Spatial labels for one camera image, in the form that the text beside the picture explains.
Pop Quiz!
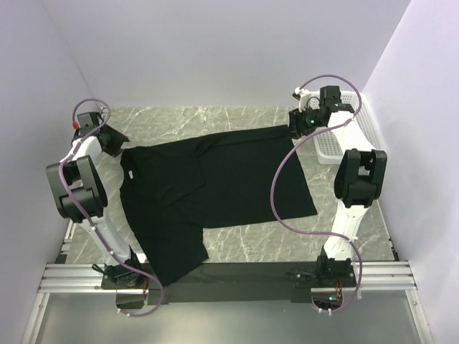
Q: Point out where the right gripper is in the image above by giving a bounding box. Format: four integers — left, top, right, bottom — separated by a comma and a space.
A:
284, 104, 324, 140

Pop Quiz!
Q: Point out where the white plastic mesh basket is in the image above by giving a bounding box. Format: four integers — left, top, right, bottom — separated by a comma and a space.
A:
313, 90, 382, 165

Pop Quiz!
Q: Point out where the black t-shirt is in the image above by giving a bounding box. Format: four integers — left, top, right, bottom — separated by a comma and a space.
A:
120, 125, 317, 285

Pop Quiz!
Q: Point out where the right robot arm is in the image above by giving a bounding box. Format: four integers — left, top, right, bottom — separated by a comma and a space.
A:
288, 86, 387, 287

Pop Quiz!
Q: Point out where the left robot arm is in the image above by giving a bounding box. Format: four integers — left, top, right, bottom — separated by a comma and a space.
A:
46, 112, 143, 288

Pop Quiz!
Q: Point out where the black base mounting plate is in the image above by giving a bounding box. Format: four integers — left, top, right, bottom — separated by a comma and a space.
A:
100, 261, 359, 305

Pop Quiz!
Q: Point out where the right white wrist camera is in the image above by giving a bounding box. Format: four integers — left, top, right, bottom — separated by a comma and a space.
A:
292, 87, 318, 112

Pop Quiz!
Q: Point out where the aluminium rail frame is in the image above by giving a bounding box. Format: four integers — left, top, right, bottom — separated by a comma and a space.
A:
19, 106, 431, 344

